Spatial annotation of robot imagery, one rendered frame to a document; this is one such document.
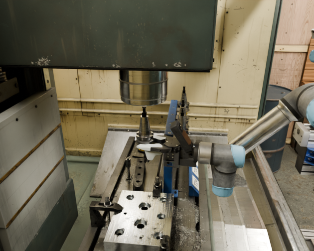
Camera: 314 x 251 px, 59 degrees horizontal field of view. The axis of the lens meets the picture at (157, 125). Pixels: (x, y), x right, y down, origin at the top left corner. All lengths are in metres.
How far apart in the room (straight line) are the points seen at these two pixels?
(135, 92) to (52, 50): 0.26
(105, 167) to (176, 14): 1.39
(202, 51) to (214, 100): 1.25
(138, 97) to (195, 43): 0.23
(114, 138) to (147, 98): 1.27
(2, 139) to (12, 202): 0.23
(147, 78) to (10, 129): 0.48
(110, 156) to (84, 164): 0.34
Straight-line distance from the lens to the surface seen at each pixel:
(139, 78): 0.83
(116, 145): 2.05
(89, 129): 2.21
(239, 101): 2.01
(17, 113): 1.05
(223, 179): 0.99
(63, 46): 0.83
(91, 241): 1.20
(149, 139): 0.96
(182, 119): 1.23
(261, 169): 1.86
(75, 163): 2.30
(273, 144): 3.18
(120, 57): 0.78
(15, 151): 1.06
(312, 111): 0.93
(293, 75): 3.80
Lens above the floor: 1.75
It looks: 24 degrees down
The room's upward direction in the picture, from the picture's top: straight up
